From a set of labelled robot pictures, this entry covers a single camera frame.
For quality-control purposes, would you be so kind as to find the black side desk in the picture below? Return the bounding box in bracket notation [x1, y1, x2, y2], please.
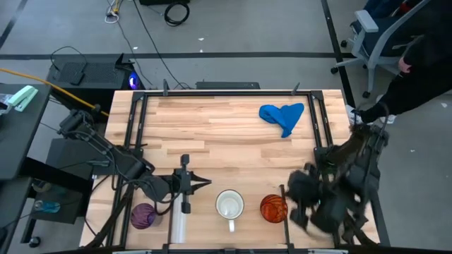
[0, 83, 52, 181]

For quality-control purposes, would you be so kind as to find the purple ball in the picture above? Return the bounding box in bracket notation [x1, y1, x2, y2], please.
[130, 202, 163, 230]

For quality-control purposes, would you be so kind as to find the person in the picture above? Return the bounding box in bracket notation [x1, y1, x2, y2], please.
[358, 0, 452, 123]

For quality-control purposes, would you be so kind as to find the coiled black cable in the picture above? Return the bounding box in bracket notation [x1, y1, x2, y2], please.
[163, 1, 191, 28]

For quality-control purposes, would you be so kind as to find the white mug brown rim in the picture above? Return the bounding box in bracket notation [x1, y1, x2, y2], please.
[215, 188, 245, 234]

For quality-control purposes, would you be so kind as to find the black floor box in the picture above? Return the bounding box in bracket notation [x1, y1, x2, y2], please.
[138, 0, 191, 6]

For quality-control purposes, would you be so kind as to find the tape roll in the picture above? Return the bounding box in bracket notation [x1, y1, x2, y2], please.
[32, 179, 53, 194]

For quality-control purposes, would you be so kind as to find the black flat box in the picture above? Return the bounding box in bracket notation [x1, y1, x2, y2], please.
[195, 81, 261, 90]

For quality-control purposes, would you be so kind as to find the blue water bottle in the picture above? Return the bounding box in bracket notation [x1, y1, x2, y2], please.
[34, 200, 61, 214]

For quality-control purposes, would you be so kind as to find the orange basketball toy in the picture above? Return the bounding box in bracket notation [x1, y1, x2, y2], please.
[259, 193, 289, 224]

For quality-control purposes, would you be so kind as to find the yellow floor cable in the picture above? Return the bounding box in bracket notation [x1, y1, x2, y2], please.
[0, 67, 110, 118]

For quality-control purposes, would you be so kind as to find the black computer tower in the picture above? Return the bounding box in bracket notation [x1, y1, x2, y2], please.
[45, 53, 145, 125]

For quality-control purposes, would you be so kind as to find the black table rail frame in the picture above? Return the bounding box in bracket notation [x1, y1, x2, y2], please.
[84, 90, 381, 254]

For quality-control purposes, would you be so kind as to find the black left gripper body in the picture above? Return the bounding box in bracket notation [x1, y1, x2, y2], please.
[172, 154, 194, 214]

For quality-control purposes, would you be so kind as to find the black equipment cart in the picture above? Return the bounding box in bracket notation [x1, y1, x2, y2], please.
[30, 136, 107, 225]

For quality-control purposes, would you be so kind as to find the grey office chair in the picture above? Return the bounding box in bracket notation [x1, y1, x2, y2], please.
[330, 0, 434, 99]

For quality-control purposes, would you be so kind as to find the clear plastic packet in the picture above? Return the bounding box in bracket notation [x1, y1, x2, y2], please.
[0, 93, 13, 116]

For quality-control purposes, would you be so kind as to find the mint green stapler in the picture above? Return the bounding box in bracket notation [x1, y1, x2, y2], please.
[7, 85, 39, 113]

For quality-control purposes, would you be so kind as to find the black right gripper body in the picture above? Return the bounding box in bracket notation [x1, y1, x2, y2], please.
[286, 170, 321, 208]

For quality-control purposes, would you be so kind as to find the blue cloth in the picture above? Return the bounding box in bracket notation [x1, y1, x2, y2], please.
[258, 102, 305, 139]

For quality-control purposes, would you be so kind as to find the white cable bundle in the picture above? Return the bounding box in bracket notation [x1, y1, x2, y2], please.
[104, 0, 121, 25]

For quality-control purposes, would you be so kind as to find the long black floor cable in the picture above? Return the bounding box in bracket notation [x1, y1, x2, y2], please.
[133, 0, 191, 90]

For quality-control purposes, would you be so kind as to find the small black device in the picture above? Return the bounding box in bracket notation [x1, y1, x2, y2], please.
[69, 62, 86, 86]

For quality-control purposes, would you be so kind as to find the person's hand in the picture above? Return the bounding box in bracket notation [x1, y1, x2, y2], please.
[398, 57, 413, 74]

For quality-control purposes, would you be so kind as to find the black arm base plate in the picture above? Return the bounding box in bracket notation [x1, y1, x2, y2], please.
[314, 146, 335, 167]

